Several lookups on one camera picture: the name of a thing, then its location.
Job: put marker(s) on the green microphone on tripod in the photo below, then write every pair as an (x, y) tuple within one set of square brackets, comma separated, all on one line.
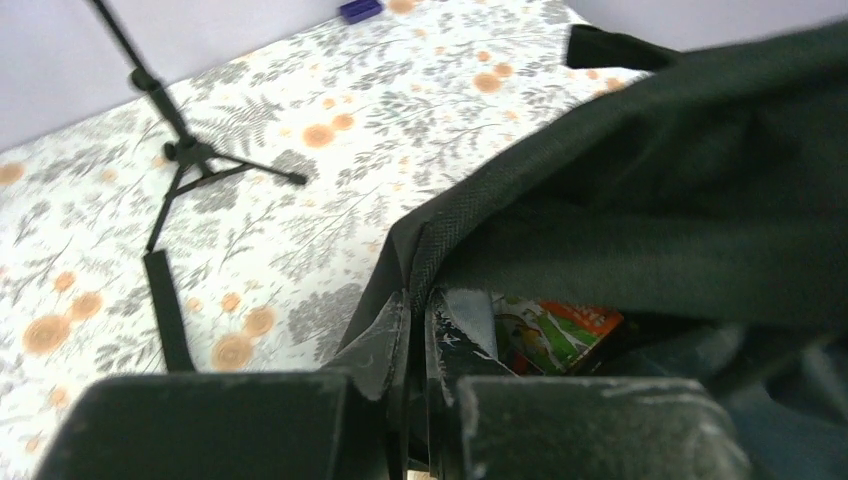
[(198, 163)]

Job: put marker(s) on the small blue block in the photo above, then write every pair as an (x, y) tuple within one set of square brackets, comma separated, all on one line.
[(357, 11)]

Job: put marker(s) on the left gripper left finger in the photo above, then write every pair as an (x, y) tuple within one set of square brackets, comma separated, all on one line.
[(331, 423)]

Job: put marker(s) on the floral table mat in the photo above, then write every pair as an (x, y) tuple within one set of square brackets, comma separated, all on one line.
[(351, 126)]

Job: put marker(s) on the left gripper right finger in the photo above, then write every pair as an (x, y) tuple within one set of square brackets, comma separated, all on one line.
[(485, 422)]

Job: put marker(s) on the black student backpack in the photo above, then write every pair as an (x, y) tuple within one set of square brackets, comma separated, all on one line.
[(707, 203)]

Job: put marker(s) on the orange illustrated book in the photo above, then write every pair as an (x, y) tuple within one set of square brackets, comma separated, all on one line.
[(549, 338)]

